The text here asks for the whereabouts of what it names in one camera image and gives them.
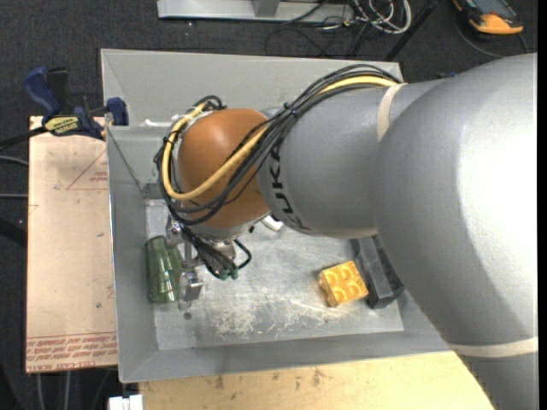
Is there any brown cardboard board, red print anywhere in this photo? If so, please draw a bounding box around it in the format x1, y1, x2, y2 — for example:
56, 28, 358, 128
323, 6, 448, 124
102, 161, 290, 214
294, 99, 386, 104
25, 115, 119, 375

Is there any grey metal bin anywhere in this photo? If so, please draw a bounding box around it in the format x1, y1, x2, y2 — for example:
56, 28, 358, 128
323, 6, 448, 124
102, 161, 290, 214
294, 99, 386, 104
100, 48, 452, 384

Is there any yellow toy building block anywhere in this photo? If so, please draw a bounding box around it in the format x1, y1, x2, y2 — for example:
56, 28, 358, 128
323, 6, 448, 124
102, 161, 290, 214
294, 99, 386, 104
318, 260, 370, 308

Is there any green clear ribbed cup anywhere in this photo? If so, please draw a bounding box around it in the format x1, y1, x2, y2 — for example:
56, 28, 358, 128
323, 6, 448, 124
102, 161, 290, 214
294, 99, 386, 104
144, 235, 185, 303

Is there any black cylinder on white bracket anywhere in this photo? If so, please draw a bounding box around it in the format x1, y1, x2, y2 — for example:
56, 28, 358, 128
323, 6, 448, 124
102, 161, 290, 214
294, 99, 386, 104
250, 212, 285, 233

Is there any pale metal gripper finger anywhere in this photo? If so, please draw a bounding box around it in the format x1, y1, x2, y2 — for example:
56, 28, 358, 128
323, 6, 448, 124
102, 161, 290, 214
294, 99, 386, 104
178, 271, 206, 312
166, 216, 184, 248

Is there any dark green flat block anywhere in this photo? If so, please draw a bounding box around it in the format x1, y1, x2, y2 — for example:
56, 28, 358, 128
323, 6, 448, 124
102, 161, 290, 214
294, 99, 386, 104
350, 234, 405, 309

